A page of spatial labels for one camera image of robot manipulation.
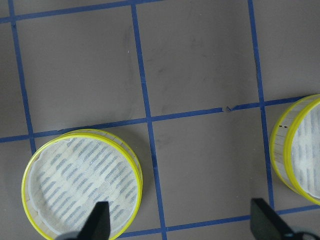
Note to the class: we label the yellow-rimmed bamboo steamer tray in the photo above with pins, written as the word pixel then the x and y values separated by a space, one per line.
pixel 68 175

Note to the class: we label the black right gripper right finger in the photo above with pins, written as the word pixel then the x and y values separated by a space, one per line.
pixel 265 223

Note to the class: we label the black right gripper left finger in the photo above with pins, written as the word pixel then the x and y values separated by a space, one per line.
pixel 97 225

